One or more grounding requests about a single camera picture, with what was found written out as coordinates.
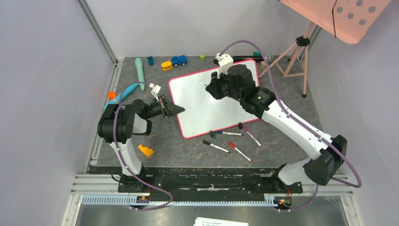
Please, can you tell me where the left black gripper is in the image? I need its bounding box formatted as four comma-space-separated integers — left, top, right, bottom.
144, 95, 185, 119

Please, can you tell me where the pink framed whiteboard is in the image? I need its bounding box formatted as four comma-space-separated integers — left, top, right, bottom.
168, 68, 258, 139

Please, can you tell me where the green marker cap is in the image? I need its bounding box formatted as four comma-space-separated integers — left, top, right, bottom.
209, 131, 216, 139

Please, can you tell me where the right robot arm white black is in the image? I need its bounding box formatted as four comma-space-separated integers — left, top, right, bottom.
205, 64, 347, 192

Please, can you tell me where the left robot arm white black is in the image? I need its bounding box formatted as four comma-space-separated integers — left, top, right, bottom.
97, 95, 185, 192

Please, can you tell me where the black whiteboard marker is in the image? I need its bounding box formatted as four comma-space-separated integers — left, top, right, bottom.
202, 140, 231, 153

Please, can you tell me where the blue whiteboard marker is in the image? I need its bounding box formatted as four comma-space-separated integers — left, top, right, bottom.
214, 131, 243, 136

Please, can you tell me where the purple whiteboard marker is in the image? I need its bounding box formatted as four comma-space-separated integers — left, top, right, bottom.
242, 126, 263, 147

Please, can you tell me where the red whiteboard marker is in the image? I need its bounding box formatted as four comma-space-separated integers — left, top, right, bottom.
228, 142, 253, 162

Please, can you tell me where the blue toy car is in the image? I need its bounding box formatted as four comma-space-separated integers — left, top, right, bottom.
171, 55, 188, 66

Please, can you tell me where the yellow oval toy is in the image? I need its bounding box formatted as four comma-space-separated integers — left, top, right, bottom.
161, 61, 173, 71

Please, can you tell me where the blue toy tube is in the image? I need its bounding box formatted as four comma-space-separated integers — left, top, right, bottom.
104, 83, 139, 109

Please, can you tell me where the yellow plastic wedge block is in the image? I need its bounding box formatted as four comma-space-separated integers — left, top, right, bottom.
138, 145, 154, 158

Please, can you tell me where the dark blue block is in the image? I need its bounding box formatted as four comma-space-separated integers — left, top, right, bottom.
147, 56, 155, 66

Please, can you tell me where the mint green toy tube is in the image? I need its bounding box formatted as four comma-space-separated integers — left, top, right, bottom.
135, 58, 145, 91

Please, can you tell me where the orange toy piece left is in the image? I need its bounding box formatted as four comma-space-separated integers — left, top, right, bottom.
107, 91, 117, 100

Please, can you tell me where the pink tripod stand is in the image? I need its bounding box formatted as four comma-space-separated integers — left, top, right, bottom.
269, 22, 315, 98

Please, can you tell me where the white paper sheet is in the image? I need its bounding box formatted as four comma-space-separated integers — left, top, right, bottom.
193, 217, 249, 226

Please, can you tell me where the pink perforated board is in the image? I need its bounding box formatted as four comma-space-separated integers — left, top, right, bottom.
281, 0, 391, 44

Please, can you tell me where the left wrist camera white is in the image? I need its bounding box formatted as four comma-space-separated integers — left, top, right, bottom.
149, 83, 161, 102

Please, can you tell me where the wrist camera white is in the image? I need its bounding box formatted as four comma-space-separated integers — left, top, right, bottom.
149, 83, 161, 102
215, 53, 233, 79

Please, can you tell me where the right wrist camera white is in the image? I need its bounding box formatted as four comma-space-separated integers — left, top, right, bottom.
215, 53, 233, 79

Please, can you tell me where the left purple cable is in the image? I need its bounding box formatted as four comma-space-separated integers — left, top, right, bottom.
112, 81, 174, 212

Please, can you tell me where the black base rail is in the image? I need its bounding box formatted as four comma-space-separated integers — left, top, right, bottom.
117, 166, 335, 195

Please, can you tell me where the white cable duct strip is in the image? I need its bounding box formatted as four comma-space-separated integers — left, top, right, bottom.
81, 193, 277, 207

